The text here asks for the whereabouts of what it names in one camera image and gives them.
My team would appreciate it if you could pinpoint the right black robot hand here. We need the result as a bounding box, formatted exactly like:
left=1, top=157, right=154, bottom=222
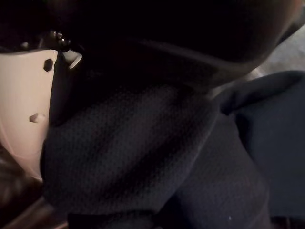
left=0, top=0, right=303, bottom=183

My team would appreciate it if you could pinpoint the dark blue garment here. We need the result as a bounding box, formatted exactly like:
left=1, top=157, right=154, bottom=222
left=40, top=70, right=305, bottom=229

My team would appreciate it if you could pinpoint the light grey sweatshirt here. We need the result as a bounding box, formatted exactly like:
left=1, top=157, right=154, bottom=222
left=247, top=26, right=305, bottom=79

